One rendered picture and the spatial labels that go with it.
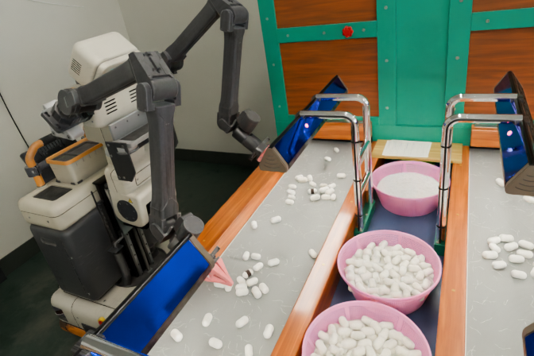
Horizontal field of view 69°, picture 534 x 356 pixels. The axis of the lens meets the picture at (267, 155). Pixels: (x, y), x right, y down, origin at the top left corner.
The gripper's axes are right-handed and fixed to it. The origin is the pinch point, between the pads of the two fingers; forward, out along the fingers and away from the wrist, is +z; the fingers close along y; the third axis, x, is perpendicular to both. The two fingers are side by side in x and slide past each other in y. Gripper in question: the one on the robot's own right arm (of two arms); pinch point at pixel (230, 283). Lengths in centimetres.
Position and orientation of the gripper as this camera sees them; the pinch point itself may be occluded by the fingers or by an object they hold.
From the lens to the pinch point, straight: 112.6
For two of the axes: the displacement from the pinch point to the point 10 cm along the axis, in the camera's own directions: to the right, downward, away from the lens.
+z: 8.0, 6.0, -0.5
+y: 4.0, -4.6, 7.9
